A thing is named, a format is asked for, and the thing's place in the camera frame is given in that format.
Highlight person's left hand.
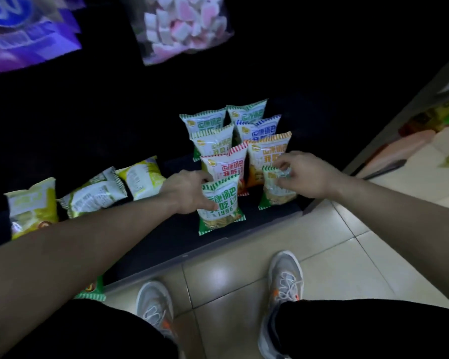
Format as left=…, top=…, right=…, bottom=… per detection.
left=160, top=170, right=220, bottom=216

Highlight person's right hand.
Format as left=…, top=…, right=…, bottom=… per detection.
left=273, top=150, right=346, bottom=201

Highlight green striped snack packet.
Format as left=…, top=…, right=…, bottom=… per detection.
left=197, top=174, right=247, bottom=236
left=258, top=165, right=298, bottom=211

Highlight person's right forearm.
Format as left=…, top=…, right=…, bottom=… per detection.
left=332, top=179, right=449, bottom=311

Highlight person's left forearm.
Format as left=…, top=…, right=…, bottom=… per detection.
left=0, top=190, right=179, bottom=359

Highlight black shelf unit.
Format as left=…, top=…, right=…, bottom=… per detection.
left=0, top=0, right=449, bottom=294

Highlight group of striped snack bags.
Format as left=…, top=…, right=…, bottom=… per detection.
left=179, top=99, right=293, bottom=197

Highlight yellow snack packet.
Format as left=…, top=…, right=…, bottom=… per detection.
left=4, top=177, right=59, bottom=240
left=115, top=156, right=167, bottom=201
left=57, top=167, right=128, bottom=219

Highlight person's right grey sneaker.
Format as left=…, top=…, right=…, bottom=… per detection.
left=257, top=251, right=304, bottom=359

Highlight person's grey sneaker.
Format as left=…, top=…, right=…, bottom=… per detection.
left=257, top=251, right=304, bottom=359
left=136, top=280, right=177, bottom=341

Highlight pink packet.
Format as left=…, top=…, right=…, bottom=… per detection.
left=358, top=129, right=437, bottom=177

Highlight person's left grey sneaker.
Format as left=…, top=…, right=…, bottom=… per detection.
left=136, top=280, right=177, bottom=341

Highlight green edged snack packet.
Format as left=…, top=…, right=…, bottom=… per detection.
left=74, top=276, right=107, bottom=302

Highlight colourful packets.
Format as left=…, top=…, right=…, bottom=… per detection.
left=398, top=98, right=449, bottom=137

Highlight person's right leg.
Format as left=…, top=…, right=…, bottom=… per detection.
left=273, top=298, right=449, bottom=359

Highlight person's leg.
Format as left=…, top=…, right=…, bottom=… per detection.
left=2, top=298, right=180, bottom=359
left=273, top=298, right=449, bottom=359

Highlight person's left leg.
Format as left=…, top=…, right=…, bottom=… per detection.
left=2, top=298, right=180, bottom=359

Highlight clear bag of pink marshmallows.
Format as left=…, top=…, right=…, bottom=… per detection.
left=123, top=0, right=235, bottom=66

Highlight purple snack bag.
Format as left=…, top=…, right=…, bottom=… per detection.
left=0, top=0, right=86, bottom=77

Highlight grey shelf edge rail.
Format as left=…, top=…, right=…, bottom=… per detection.
left=342, top=48, right=449, bottom=175

